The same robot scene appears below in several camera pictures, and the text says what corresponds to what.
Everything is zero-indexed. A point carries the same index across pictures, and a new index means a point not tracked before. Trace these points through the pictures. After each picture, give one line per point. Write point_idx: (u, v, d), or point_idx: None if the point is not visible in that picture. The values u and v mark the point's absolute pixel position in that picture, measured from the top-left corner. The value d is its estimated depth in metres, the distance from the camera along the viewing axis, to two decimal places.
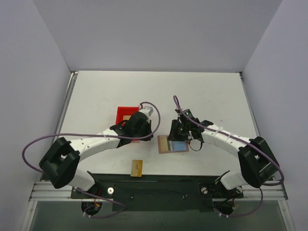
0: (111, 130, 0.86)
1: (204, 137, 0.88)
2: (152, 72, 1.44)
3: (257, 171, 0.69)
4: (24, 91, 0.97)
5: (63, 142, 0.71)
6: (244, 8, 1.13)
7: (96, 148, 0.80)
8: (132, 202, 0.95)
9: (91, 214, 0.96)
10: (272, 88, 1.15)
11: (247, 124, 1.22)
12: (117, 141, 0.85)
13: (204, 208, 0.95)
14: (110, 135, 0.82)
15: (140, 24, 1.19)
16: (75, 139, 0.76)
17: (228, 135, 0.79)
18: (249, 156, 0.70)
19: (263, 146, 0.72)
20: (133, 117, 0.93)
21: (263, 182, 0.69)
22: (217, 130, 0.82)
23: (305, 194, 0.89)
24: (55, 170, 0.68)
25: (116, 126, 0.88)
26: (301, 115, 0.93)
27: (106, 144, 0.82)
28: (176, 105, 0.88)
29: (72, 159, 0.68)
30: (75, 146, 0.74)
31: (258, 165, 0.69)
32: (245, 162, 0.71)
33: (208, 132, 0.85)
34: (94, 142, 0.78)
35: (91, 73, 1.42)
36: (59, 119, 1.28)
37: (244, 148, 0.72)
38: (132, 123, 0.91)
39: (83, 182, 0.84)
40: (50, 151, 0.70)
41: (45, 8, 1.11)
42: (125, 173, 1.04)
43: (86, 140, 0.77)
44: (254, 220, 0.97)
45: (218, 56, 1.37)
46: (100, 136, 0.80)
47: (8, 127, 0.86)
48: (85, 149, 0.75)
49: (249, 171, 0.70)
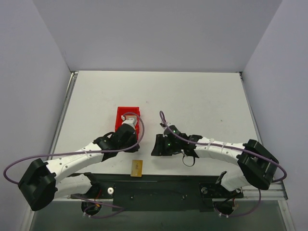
0: (95, 145, 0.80)
1: (198, 152, 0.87)
2: (152, 72, 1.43)
3: (261, 174, 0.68)
4: (23, 92, 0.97)
5: (39, 165, 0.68)
6: (244, 8, 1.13)
7: (77, 166, 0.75)
8: (132, 202, 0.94)
9: (91, 213, 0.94)
10: (272, 88, 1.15)
11: (247, 125, 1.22)
12: (101, 157, 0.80)
13: (204, 208, 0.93)
14: (92, 150, 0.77)
15: (140, 24, 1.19)
16: (53, 160, 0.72)
17: (222, 145, 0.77)
18: (249, 162, 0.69)
19: (259, 148, 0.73)
20: (120, 129, 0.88)
21: (269, 183, 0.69)
22: (209, 143, 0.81)
23: (305, 194, 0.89)
24: (32, 193, 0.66)
25: (101, 138, 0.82)
26: (301, 116, 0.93)
27: (88, 160, 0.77)
28: (162, 120, 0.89)
29: (47, 183, 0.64)
30: (52, 168, 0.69)
31: (259, 167, 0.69)
32: (247, 170, 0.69)
33: (200, 147, 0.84)
34: (73, 162, 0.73)
35: (91, 73, 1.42)
36: (59, 119, 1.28)
37: (242, 156, 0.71)
38: (119, 136, 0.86)
39: (78, 187, 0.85)
40: (27, 174, 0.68)
41: (44, 7, 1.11)
42: (125, 173, 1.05)
43: (64, 160, 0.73)
44: (253, 220, 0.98)
45: (218, 56, 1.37)
46: (81, 153, 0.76)
47: (8, 128, 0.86)
48: (63, 170, 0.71)
49: (253, 177, 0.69)
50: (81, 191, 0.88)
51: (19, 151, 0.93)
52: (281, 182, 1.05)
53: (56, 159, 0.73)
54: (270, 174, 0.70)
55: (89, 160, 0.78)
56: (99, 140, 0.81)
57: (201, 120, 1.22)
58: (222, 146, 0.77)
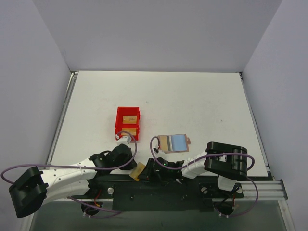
0: (90, 161, 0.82)
1: (186, 175, 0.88)
2: (152, 72, 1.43)
3: (231, 168, 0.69)
4: (24, 91, 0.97)
5: (34, 173, 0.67)
6: (244, 8, 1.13)
7: (70, 180, 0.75)
8: (132, 202, 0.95)
9: (91, 213, 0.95)
10: (272, 88, 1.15)
11: (247, 124, 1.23)
12: (93, 173, 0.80)
13: (204, 208, 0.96)
14: (86, 167, 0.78)
15: (140, 24, 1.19)
16: (48, 170, 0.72)
17: (194, 160, 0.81)
18: (213, 165, 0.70)
19: (217, 147, 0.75)
20: (116, 148, 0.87)
21: (246, 171, 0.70)
22: (186, 164, 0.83)
23: (305, 194, 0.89)
24: (20, 199, 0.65)
25: (97, 156, 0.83)
26: (301, 115, 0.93)
27: (82, 176, 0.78)
28: (151, 152, 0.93)
29: (38, 193, 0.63)
30: (45, 178, 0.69)
31: (228, 163, 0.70)
32: (218, 172, 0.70)
33: (185, 170, 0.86)
34: (67, 175, 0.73)
35: (91, 73, 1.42)
36: (59, 119, 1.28)
37: (207, 161, 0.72)
38: (114, 156, 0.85)
39: (73, 192, 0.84)
40: (20, 179, 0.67)
41: (45, 7, 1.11)
42: (125, 173, 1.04)
43: (58, 172, 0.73)
44: (253, 220, 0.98)
45: (218, 56, 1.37)
46: (75, 167, 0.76)
47: (8, 128, 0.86)
48: (56, 182, 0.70)
49: (228, 175, 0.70)
50: (78, 193, 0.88)
51: (20, 151, 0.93)
52: (281, 182, 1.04)
53: (52, 169, 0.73)
54: (245, 162, 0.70)
55: (82, 176, 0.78)
56: (95, 158, 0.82)
57: (201, 120, 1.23)
58: (194, 161, 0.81)
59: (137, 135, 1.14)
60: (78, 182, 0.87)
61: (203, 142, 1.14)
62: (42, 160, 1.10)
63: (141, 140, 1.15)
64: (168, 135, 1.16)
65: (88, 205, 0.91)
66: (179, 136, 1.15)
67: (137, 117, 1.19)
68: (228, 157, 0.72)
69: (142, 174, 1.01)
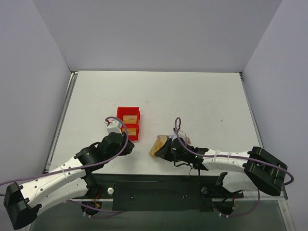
0: (76, 160, 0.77)
1: (206, 165, 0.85)
2: (152, 72, 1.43)
3: (270, 180, 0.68)
4: (23, 92, 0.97)
5: (14, 190, 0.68)
6: (244, 8, 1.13)
7: (55, 187, 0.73)
8: (132, 203, 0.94)
9: (91, 213, 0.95)
10: (272, 87, 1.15)
11: (246, 124, 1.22)
12: (82, 172, 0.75)
13: (204, 208, 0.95)
14: (70, 168, 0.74)
15: (140, 24, 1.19)
16: (29, 183, 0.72)
17: (227, 156, 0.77)
18: (254, 170, 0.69)
19: (263, 155, 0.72)
20: (105, 139, 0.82)
21: (281, 187, 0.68)
22: (214, 155, 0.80)
23: (305, 195, 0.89)
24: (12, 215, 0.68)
25: (83, 151, 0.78)
26: (301, 116, 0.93)
27: (67, 179, 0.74)
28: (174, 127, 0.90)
29: (19, 210, 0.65)
30: (26, 193, 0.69)
31: (268, 174, 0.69)
32: (255, 178, 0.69)
33: (208, 160, 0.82)
34: (48, 184, 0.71)
35: (91, 73, 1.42)
36: (59, 119, 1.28)
37: (248, 165, 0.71)
38: (104, 147, 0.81)
39: (72, 195, 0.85)
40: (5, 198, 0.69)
41: (45, 8, 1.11)
42: (125, 173, 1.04)
43: (39, 182, 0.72)
44: (252, 220, 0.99)
45: (218, 56, 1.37)
46: (58, 172, 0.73)
47: (8, 129, 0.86)
48: (37, 193, 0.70)
49: (262, 184, 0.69)
50: (78, 195, 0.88)
51: (19, 151, 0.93)
52: None
53: (33, 181, 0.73)
54: (280, 179, 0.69)
55: (69, 178, 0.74)
56: (82, 154, 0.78)
57: (201, 120, 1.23)
58: (228, 157, 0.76)
59: (137, 135, 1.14)
60: (75, 186, 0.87)
61: (203, 142, 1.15)
62: (42, 160, 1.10)
63: (141, 140, 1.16)
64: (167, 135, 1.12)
65: (88, 207, 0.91)
66: None
67: (137, 117, 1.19)
68: (268, 167, 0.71)
69: (159, 152, 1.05)
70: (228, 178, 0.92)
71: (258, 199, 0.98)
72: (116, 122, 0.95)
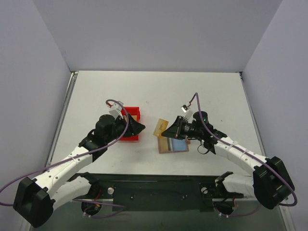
0: (81, 147, 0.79)
1: (216, 148, 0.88)
2: (152, 72, 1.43)
3: (272, 192, 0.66)
4: (23, 92, 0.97)
5: (29, 183, 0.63)
6: (244, 9, 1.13)
7: (68, 174, 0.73)
8: (132, 203, 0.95)
9: (91, 214, 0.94)
10: (272, 87, 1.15)
11: (246, 124, 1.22)
12: (90, 157, 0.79)
13: (204, 208, 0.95)
14: (80, 155, 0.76)
15: (141, 24, 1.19)
16: (42, 174, 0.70)
17: (244, 151, 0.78)
18: (264, 177, 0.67)
19: (280, 167, 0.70)
20: (97, 123, 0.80)
21: (276, 203, 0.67)
22: (231, 144, 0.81)
23: (305, 196, 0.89)
24: (29, 211, 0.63)
25: (85, 140, 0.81)
26: (301, 116, 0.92)
27: (78, 166, 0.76)
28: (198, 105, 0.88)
29: (41, 198, 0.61)
30: (42, 183, 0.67)
31: (273, 186, 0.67)
32: (260, 182, 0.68)
33: (221, 145, 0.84)
34: (62, 171, 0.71)
35: (91, 73, 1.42)
36: (59, 119, 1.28)
37: (260, 169, 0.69)
38: (100, 132, 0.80)
39: (78, 191, 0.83)
40: (18, 195, 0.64)
41: (45, 8, 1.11)
42: (125, 173, 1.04)
43: (53, 172, 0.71)
44: (253, 220, 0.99)
45: (218, 56, 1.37)
46: (68, 160, 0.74)
47: (8, 129, 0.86)
48: (54, 181, 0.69)
49: (263, 191, 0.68)
50: (82, 193, 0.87)
51: (20, 151, 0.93)
52: None
53: (44, 172, 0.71)
54: (281, 198, 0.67)
55: (79, 165, 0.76)
56: (85, 142, 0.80)
57: None
58: (244, 152, 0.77)
59: (137, 135, 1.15)
60: (79, 182, 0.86)
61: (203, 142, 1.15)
62: (42, 160, 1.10)
63: (141, 140, 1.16)
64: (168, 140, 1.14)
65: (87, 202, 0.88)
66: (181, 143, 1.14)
67: (137, 117, 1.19)
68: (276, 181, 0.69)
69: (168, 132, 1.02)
70: (231, 177, 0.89)
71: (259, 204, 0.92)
72: (116, 105, 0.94)
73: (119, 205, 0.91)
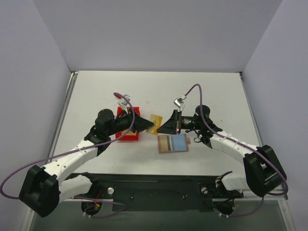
0: (86, 141, 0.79)
1: (212, 143, 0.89)
2: (152, 72, 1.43)
3: (262, 180, 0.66)
4: (23, 92, 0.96)
5: (37, 171, 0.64)
6: (245, 9, 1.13)
7: (74, 165, 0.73)
8: (132, 203, 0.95)
9: (91, 213, 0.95)
10: (272, 87, 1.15)
11: (246, 124, 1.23)
12: (95, 150, 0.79)
13: (203, 208, 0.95)
14: (86, 147, 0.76)
15: (141, 24, 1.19)
16: (50, 163, 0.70)
17: (236, 142, 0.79)
18: (254, 163, 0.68)
19: (271, 155, 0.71)
20: (96, 121, 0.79)
21: (268, 191, 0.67)
22: (224, 136, 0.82)
23: (305, 195, 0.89)
24: (37, 199, 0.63)
25: (90, 134, 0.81)
26: (301, 116, 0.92)
27: (83, 158, 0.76)
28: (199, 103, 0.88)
29: (50, 185, 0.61)
30: (50, 171, 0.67)
31: (264, 173, 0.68)
32: (250, 169, 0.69)
33: (216, 138, 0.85)
34: (70, 161, 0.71)
35: (92, 73, 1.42)
36: (59, 118, 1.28)
37: (250, 156, 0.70)
38: (101, 129, 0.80)
39: (80, 187, 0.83)
40: (26, 183, 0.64)
41: (44, 8, 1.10)
42: (126, 173, 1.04)
43: (60, 161, 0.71)
44: (253, 221, 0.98)
45: (218, 56, 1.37)
46: (75, 151, 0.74)
47: (7, 129, 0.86)
48: (62, 170, 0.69)
49: (254, 179, 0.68)
50: (82, 191, 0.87)
51: (19, 151, 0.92)
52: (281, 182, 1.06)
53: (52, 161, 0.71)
54: (273, 187, 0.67)
55: (84, 157, 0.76)
56: (90, 136, 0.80)
57: None
58: (236, 142, 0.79)
59: (136, 135, 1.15)
60: (81, 179, 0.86)
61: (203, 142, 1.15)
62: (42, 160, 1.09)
63: (141, 140, 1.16)
64: (169, 138, 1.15)
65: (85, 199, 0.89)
66: (181, 141, 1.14)
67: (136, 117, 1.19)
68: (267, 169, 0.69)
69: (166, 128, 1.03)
70: (229, 174, 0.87)
71: (262, 201, 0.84)
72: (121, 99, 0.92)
73: (119, 204, 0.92)
